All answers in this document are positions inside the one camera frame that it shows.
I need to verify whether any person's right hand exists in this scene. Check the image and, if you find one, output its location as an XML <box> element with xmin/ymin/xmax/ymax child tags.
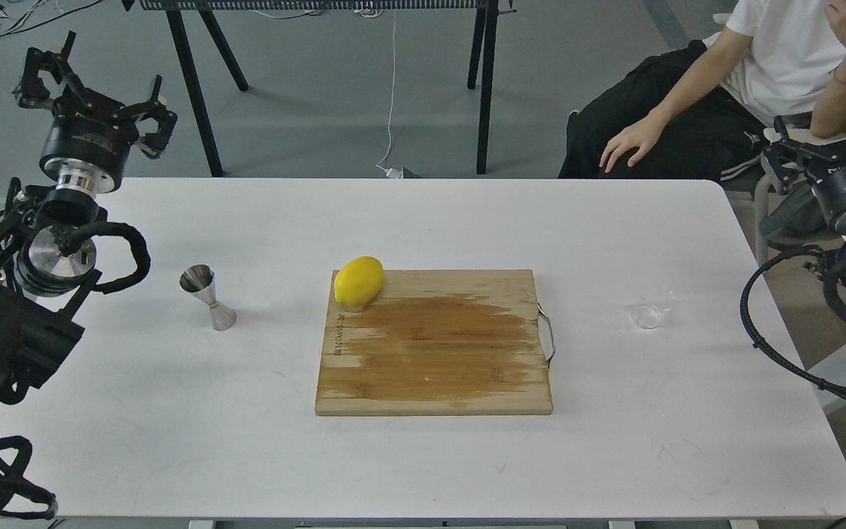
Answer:
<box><xmin>599</xmin><ymin>116</ymin><xmax>668</xmax><ymax>173</ymax></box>

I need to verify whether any seated person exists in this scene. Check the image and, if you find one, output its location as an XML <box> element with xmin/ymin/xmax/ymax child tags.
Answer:
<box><xmin>560</xmin><ymin>1</ymin><xmax>846</xmax><ymax>183</ymax></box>

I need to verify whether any yellow lemon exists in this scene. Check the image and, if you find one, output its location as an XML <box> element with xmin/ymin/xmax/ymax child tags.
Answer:
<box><xmin>333</xmin><ymin>256</ymin><xmax>385</xmax><ymax>309</ymax></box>

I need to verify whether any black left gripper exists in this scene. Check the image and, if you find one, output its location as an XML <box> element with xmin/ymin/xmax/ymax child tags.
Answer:
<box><xmin>13</xmin><ymin>31</ymin><xmax>178</xmax><ymax>195</ymax></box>

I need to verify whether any small clear glass cup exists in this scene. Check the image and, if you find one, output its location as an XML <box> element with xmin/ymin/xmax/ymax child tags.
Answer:
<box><xmin>630</xmin><ymin>284</ymin><xmax>677</xmax><ymax>329</ymax></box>

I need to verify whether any wooden cutting board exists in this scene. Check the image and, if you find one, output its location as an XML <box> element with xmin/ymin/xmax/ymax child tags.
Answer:
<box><xmin>314</xmin><ymin>269</ymin><xmax>554</xmax><ymax>417</ymax></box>

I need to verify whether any white cable on floor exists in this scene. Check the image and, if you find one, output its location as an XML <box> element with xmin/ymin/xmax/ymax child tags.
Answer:
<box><xmin>375</xmin><ymin>9</ymin><xmax>419</xmax><ymax>179</ymax></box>

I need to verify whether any black metal table frame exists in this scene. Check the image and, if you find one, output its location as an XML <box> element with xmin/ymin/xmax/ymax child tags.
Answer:
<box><xmin>120</xmin><ymin>0</ymin><xmax>518</xmax><ymax>178</ymax></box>

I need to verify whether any steel double jigger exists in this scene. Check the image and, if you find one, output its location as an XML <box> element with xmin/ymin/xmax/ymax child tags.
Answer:
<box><xmin>178</xmin><ymin>264</ymin><xmax>237</xmax><ymax>331</ymax></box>

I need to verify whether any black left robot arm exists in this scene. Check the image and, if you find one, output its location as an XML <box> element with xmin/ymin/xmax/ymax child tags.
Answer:
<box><xmin>0</xmin><ymin>32</ymin><xmax>177</xmax><ymax>519</ymax></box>

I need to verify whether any beige grey chair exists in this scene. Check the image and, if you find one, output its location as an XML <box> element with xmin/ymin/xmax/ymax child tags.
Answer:
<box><xmin>723</xmin><ymin>142</ymin><xmax>846</xmax><ymax>267</ymax></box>

